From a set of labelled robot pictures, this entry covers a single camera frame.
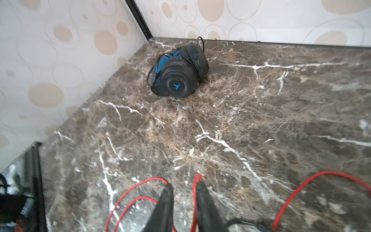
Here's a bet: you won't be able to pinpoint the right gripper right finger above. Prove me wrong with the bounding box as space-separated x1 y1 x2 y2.
196 181 228 232

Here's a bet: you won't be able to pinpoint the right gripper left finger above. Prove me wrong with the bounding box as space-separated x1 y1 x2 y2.
143 184 174 232

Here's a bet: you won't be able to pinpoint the red headphone cable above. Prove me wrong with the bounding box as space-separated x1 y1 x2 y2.
105 171 371 232

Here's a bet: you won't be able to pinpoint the black headphone cable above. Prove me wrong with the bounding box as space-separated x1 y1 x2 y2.
146 36 206 96

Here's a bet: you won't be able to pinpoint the black blue headphones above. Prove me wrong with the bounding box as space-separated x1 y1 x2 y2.
147 36 210 98

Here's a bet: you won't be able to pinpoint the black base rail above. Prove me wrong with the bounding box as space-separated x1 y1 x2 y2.
24 142 48 232

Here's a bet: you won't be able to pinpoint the black frame post left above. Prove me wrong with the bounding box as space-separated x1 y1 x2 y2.
124 0 153 40

